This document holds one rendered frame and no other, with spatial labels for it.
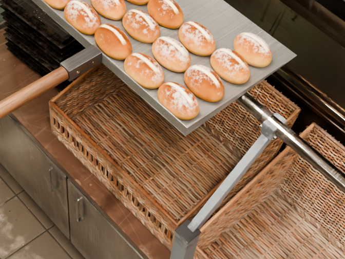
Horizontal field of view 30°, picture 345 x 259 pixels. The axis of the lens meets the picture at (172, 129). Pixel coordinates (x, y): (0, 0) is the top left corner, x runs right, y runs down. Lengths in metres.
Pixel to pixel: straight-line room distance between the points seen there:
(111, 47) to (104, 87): 0.67
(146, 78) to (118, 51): 0.10
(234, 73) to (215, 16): 0.21
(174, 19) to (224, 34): 0.12
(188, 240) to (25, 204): 1.25
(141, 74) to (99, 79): 0.68
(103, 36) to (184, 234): 0.47
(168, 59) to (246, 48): 0.18
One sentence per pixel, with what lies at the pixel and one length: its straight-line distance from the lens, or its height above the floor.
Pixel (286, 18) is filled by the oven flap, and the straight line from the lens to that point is 1.78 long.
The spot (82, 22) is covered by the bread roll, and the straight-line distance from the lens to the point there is 1.45.
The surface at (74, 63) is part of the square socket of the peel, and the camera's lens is 1.37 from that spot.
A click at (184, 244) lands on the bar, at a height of 0.93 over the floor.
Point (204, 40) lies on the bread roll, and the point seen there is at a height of 1.22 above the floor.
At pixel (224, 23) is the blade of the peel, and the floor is 1.18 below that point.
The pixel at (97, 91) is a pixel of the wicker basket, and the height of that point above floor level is 0.65.
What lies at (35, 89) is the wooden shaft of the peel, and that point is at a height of 1.21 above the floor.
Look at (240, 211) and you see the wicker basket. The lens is 1.83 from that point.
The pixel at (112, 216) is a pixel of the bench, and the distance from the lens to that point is 1.87.
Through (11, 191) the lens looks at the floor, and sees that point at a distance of 2.62.
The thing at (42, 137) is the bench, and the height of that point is 0.58.
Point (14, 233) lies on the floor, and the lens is 2.53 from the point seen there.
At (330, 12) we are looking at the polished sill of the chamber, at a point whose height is 1.18.
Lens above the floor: 2.21
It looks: 52 degrees down
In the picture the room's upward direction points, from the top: 9 degrees clockwise
